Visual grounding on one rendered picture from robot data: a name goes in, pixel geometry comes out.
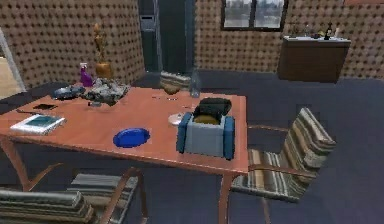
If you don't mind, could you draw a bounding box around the white round lid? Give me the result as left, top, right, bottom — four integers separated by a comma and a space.
167, 112, 185, 127

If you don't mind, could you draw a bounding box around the clear glass bottle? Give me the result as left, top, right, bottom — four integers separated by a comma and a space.
189, 67, 202, 99

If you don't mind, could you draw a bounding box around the blue and grey toaster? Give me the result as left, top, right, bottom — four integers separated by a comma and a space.
175, 111, 236, 161

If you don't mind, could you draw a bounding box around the brown bread loaf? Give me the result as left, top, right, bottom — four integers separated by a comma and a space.
163, 83, 181, 96

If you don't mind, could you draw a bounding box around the striped armchair with wooden arms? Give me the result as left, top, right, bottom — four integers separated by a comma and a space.
0, 167, 150, 224
159, 70, 192, 92
230, 106, 338, 224

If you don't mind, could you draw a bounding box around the blue plate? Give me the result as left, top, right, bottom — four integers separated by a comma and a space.
112, 127, 152, 149

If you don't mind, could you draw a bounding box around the dark grey fridge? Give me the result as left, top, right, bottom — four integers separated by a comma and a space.
137, 0, 196, 75

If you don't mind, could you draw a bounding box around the grey crumpled heap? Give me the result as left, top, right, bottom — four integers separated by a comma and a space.
81, 77, 132, 107

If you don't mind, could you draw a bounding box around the orange wooden dining table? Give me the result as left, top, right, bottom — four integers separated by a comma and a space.
0, 84, 250, 224

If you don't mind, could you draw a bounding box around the golden statue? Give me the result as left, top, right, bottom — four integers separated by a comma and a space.
92, 22, 114, 80

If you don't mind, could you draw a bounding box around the purple spray bottle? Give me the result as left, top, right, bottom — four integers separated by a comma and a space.
79, 62, 94, 88

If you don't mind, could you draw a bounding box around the dark framed window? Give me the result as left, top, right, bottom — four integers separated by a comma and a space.
220, 0, 290, 33

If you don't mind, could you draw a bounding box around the dark blue bowl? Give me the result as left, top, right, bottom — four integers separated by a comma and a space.
50, 85, 87, 101

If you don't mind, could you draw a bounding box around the brown cabinet with white top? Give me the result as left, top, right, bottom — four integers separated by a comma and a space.
277, 35, 352, 84

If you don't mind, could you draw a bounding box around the black phone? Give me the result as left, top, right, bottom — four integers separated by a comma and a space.
32, 103, 59, 111

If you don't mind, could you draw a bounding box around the white and teal book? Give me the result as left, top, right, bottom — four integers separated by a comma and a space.
9, 113, 67, 136

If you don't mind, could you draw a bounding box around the dark bottle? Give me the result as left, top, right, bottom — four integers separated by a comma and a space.
324, 22, 334, 41

